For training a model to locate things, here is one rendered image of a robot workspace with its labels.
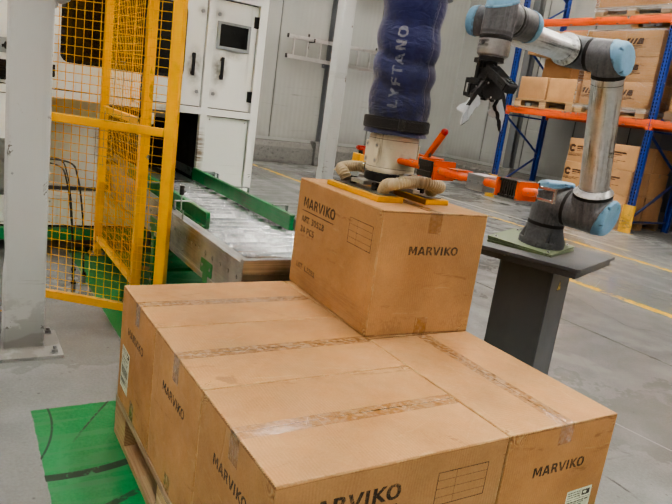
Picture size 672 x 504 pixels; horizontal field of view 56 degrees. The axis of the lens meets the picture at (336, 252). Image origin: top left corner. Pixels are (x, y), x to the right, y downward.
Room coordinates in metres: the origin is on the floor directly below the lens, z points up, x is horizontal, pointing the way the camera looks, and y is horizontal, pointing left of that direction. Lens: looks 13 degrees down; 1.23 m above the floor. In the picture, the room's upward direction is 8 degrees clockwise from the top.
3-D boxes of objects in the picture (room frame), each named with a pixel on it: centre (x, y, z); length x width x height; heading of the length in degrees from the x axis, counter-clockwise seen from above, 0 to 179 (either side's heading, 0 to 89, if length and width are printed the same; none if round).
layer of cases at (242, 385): (1.79, -0.05, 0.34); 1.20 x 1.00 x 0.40; 32
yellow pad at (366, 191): (2.17, -0.06, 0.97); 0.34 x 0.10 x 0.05; 31
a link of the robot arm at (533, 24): (1.98, -0.44, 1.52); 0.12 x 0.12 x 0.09; 44
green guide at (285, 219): (3.95, 0.64, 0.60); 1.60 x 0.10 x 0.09; 32
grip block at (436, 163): (2.01, -0.27, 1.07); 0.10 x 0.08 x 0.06; 121
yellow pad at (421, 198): (2.27, -0.22, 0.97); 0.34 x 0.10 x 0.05; 31
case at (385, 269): (2.21, -0.15, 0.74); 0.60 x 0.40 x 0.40; 29
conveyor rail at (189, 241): (3.34, 0.95, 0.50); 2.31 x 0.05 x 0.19; 32
